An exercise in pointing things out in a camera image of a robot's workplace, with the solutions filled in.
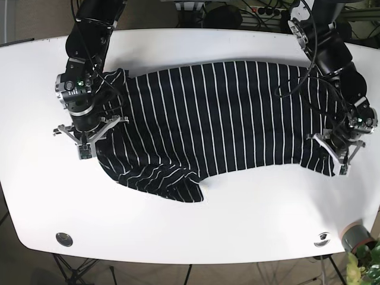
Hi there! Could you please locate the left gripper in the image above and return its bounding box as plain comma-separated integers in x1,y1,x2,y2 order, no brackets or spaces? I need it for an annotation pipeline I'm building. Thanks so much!
308,107,378,176

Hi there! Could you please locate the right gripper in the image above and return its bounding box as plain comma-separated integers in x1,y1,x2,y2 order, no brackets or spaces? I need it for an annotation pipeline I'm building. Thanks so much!
53,89,129,160

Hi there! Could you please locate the black white striped T-shirt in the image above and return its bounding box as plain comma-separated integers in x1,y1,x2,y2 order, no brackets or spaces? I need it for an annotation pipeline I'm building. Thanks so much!
96,61,347,202

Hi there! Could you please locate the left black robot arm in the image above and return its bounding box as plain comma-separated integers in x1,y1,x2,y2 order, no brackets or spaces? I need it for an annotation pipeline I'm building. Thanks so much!
274,1,378,176

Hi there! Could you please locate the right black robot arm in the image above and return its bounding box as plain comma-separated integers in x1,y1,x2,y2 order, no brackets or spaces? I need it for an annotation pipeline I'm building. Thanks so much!
53,1,128,160

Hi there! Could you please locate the grey plant pot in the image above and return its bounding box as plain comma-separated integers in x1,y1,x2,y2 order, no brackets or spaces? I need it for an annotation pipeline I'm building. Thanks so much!
339,220,375,254

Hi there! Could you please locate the right metal table grommet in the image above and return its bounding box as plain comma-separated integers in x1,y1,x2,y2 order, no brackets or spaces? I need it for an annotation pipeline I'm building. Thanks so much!
313,232,331,248

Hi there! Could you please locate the metal table grommet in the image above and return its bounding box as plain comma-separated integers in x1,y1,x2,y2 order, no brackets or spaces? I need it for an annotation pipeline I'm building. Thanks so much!
56,232,73,247
313,232,331,248

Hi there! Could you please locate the left metal table grommet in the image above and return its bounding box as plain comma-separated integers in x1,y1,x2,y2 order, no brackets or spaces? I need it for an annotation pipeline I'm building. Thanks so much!
56,232,73,247

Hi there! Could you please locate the green plant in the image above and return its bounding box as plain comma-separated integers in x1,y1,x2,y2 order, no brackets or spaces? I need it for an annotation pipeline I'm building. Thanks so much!
346,240,379,285

